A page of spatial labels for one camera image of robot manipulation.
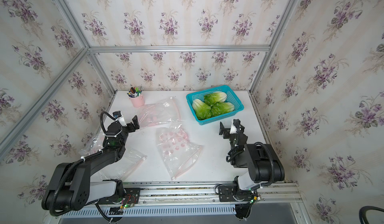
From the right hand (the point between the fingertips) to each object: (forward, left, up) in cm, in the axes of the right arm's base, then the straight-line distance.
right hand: (232, 123), depth 89 cm
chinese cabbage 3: (+11, +7, +1) cm, 13 cm away
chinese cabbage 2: (+22, +10, -1) cm, 24 cm away
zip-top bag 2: (-14, +33, -10) cm, 37 cm away
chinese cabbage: (+10, +17, -2) cm, 20 cm away
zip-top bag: (+15, +47, -9) cm, 50 cm away
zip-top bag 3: (-23, +60, -8) cm, 65 cm away
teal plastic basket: (+25, -4, -5) cm, 26 cm away
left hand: (0, +62, +4) cm, 62 cm away
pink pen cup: (+21, +65, -5) cm, 68 cm away
